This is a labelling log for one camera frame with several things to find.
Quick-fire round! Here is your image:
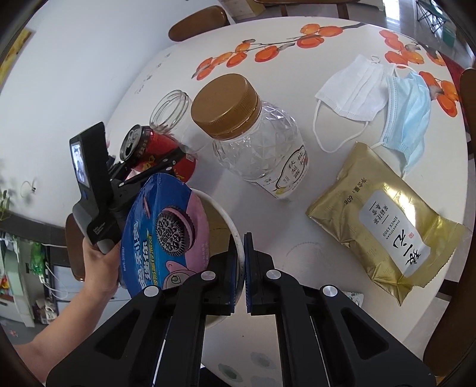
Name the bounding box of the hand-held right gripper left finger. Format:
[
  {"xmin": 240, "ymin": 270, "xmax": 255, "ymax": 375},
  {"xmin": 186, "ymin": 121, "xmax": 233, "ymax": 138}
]
[{"xmin": 46, "ymin": 232, "xmax": 239, "ymax": 387}]

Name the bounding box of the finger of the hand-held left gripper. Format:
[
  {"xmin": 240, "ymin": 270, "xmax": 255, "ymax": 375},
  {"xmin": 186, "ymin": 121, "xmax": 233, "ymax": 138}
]
[{"xmin": 112, "ymin": 148, "xmax": 186, "ymax": 184}]

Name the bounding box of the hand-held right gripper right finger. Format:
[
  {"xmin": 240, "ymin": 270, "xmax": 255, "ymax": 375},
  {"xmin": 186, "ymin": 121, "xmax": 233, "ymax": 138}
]
[{"xmin": 243, "ymin": 231, "xmax": 436, "ymax": 387}]

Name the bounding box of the red drink can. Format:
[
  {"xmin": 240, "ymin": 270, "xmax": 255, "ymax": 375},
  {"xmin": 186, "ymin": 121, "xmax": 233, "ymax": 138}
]
[{"xmin": 120, "ymin": 125, "xmax": 197, "ymax": 183}]

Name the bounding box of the blue cookie packet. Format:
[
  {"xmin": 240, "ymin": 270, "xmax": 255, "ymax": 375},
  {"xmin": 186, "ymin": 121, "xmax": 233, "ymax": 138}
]
[{"xmin": 121, "ymin": 173, "xmax": 212, "ymax": 299}]

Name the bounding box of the plastic jar with gold lid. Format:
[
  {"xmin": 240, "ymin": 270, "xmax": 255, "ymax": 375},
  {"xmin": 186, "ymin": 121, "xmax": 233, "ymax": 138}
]
[{"xmin": 190, "ymin": 74, "xmax": 311, "ymax": 199}]

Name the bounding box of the white face mask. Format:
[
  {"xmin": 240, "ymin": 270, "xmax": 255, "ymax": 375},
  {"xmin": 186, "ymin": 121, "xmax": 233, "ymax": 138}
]
[{"xmin": 312, "ymin": 54, "xmax": 399, "ymax": 153}]

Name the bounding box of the person's left forearm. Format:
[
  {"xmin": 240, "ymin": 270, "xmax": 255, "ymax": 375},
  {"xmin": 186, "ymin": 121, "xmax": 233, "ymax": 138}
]
[{"xmin": 13, "ymin": 286, "xmax": 114, "ymax": 374}]

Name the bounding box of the person's left hand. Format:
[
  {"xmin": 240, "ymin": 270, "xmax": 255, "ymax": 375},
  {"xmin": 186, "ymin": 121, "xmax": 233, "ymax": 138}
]
[{"xmin": 81, "ymin": 236, "xmax": 131, "ymax": 300}]

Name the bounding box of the white round bowl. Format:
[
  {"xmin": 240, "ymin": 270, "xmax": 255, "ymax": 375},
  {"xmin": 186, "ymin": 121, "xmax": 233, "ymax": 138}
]
[{"xmin": 190, "ymin": 188, "xmax": 247, "ymax": 329}]

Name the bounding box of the clear glass jar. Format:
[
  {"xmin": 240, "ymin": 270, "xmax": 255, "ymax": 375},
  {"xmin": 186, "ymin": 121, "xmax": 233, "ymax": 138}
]
[{"xmin": 149, "ymin": 90, "xmax": 193, "ymax": 135}]

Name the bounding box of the brown wooden chair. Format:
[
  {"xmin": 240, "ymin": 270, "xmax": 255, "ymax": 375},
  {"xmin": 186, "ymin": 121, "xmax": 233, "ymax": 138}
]
[
  {"xmin": 422, "ymin": 257, "xmax": 476, "ymax": 377},
  {"xmin": 65, "ymin": 214, "xmax": 89, "ymax": 282},
  {"xmin": 459, "ymin": 67, "xmax": 476, "ymax": 149},
  {"xmin": 168, "ymin": 5, "xmax": 231, "ymax": 42}
]

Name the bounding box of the white low cabinet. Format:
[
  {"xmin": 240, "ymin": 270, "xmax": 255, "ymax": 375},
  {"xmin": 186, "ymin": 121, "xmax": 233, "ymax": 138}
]
[{"xmin": 0, "ymin": 231, "xmax": 77, "ymax": 328}]

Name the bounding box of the gold tea packet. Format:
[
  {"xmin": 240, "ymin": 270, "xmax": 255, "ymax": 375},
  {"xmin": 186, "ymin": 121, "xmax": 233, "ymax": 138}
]
[{"xmin": 306, "ymin": 142, "xmax": 471, "ymax": 306}]

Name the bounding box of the cardboard box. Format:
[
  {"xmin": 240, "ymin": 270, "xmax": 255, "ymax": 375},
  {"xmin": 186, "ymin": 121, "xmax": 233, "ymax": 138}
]
[{"xmin": 219, "ymin": 0, "xmax": 274, "ymax": 20}]

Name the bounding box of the blue face mask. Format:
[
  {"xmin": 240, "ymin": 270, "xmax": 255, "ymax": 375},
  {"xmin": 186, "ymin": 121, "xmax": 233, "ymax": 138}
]
[{"xmin": 374, "ymin": 68, "xmax": 433, "ymax": 176}]

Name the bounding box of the green folding chair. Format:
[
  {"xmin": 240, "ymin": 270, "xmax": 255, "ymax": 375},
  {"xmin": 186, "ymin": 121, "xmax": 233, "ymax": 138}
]
[{"xmin": 414, "ymin": 0, "xmax": 453, "ymax": 35}]

